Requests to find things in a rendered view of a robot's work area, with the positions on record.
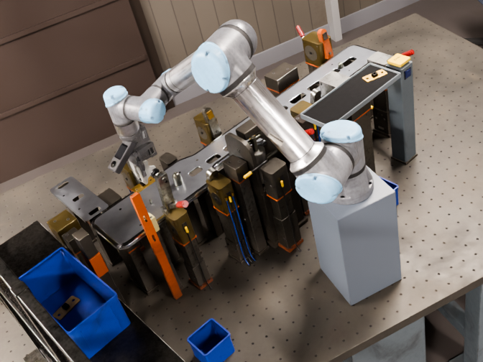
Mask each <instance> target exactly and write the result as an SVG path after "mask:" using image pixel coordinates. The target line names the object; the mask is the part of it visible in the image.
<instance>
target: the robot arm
mask: <svg viewBox="0 0 483 362"><path fill-rule="evenodd" d="M256 48H257V35H256V32H255V30H254V29H253V28H252V26H251V25H250V24H248V23H247V22H245V21H243V20H240V19H232V20H229V21H227V22H225V23H223V24H222V25H221V26H220V27H219V28H218V29H217V30H216V31H215V32H214V33H213V34H212V35H211V36H210V37H209V38H208V39H207V40H206V41H205V42H204V43H203V44H202V45H201V46H200V47H199V48H198V49H197V50H196V51H195V52H194V53H192V54H191V55H189V56H188V57H187V58H185V59H184V60H183V61H181V62H180V63H178V64H177V65H176V66H175V67H173V68H172V69H171V68H170V69H168V70H166V71H165V72H164V73H163V74H162V75H161V76H160V77H159V78H158V79H157V80H156V81H155V82H154V83H153V84H152V85H151V86H150V87H149V88H148V89H147V90H146V91H145V92H144V93H143V94H142V95H141V96H130V95H128V92H127V90H126V88H125V87H123V86H121V85H117V86H114V87H111V88H109V89H108V90H106V91H105V93H104V94H103V99H104V101H105V104H106V107H107V109H108V111H109V114H110V117H111V120H112V121H113V124H114V127H115V129H116V132H117V134H118V135H119V138H120V139H121V140H123V141H122V143H121V145H120V146H119V148H118V150H117V152H116V154H115V155H114V157H113V159H112V161H111V162H110V164H109V166H108V168H109V169H110V170H112V171H113V172H115V173H117V174H120V173H121V171H122V170H123V168H124V165H125V164H126V163H127V162H128V163H129V166H130V167H131V169H132V170H133V172H134V174H135V175H136V176H137V178H138V180H140V181H142V182H143V183H144V184H146V185H147V184H148V178H149V176H150V175H151V171H152V170H153V169H154V168H156V167H155V166H154V165H152V166H149V165H148V161H145V160H146V159H149V158H150V157H154V156H155V155H156V154H157V151H156V149H155V146H154V143H153V141H151V140H150V138H149V136H148V133H147V130H146V128H145V125H142V124H141V123H139V122H138V121H141V122H144V123H146V124H158V123H160V122H161V121H162V120H163V119H164V115H165V112H166V109H165V106H166V105H167V104H168V103H169V102H170V101H171V100H172V99H173V98H174V97H175V96H176V95H177V94H179V93H180V92H182V91H184V90H185V89H186V88H188V87H189V86H191V85H192V84H194V83H195V82H197V83H198V84H199V86H200V87H202V88H203V89H204V90H206V91H209V92H210V93H220V94H221V95H222V96H223V97H227V98H232V99H233V100H234V101H235V102H236V103H237V104H238V105H239V107H240V108H241V109H242V110H243V111H244V112H245V114H246V115H248V117H249V118H250V119H251V120H252V121H253V122H254V123H255V124H256V125H257V126H258V127H259V129H260V130H261V131H262V132H263V133H264V134H265V135H266V136H267V138H268V139H269V140H270V141H271V142H272V143H273V144H274V145H275V146H276V147H277V148H278V149H279V150H280V152H281V153H282V154H283V155H284V156H285V157H286V158H287V160H288V161H289V162H290V171H291V172H292V173H293V174H294V175H295V176H296V177H297V179H296V181H295V186H296V187H295V188H296V190H297V191H298V193H299V194H300V195H301V196H302V197H303V198H305V199H306V200H308V201H310V202H312V203H318V204H326V203H331V202H333V203H336V204H340V205H353V204H356V203H360V202H361V201H363V200H366V199H367V198H368V197H369V196H370V195H371V194H372V192H373V189H374V180H373V177H372V175H371V173H370V172H369V170H368V168H367V166H366V163H365V156H364V142H363V137H364V136H363V134H362V129H361V127H360V126H359V125H358V124H357V123H355V122H353V121H348V120H337V121H332V122H329V123H327V124H326V125H324V126H323V127H322V128H321V134H320V138H321V142H319V141H313V140H312V139H311V138H310V137H309V135H308V134H307V133H306V132H305V131H304V130H303V128H302V127H301V126H300V125H299V124H298V122H297V121H296V120H295V119H294V118H293V117H292V116H291V115H290V114H289V113H288V112H287V110H286V109H285V108H284V107H283V106H282V105H281V103H280V102H279V101H278V100H277V99H276V97H274V96H273V95H272V94H271V93H270V91H269V90H268V89H267V88H266V87H265V85H264V84H263V83H262V82H261V81H260V80H259V78H258V77H257V76H256V67H255V65H254V64H253V63H252V62H251V60H250V59H251V57H252V56H253V54H254V53H255V51H256ZM152 146H153V147H154V149H153V147H152ZM154 150H155V151H154Z"/></svg>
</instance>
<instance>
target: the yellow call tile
mask: <svg viewBox="0 0 483 362"><path fill-rule="evenodd" d="M408 61H410V57H408V56H405V55H401V54H398V53H397V54H396V55H394V56H393V57H391V58H390V59H389V60H388V61H387V63H388V64H391V65H394V66H397V67H399V68H401V67H402V66H403V65H404V64H405V63H407V62H408Z"/></svg>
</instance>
